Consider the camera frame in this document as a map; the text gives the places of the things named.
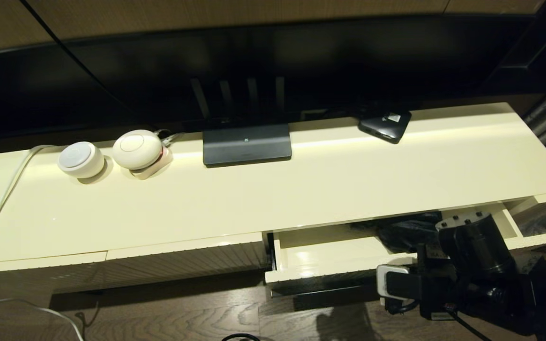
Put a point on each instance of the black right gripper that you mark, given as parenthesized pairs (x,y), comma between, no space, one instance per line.
(443,293)

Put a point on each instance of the black umbrella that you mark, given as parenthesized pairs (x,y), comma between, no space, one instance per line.
(405,234)

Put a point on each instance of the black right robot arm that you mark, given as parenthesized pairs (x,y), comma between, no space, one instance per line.
(481,246)

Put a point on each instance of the small black set-top box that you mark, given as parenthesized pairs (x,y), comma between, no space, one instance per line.
(386,125)

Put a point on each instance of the dark grey antenna router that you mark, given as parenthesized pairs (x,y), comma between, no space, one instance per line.
(247,147)

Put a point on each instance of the black flat television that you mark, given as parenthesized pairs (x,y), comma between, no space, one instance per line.
(301,57)

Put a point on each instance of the beige device base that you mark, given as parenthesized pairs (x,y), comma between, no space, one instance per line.
(159,166)

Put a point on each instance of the large white round device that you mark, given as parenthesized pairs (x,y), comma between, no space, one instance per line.
(135,149)

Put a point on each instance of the small white round speaker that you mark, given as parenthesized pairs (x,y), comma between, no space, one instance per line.
(81,161)

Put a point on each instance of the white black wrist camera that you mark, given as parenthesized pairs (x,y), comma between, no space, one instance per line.
(396,284)

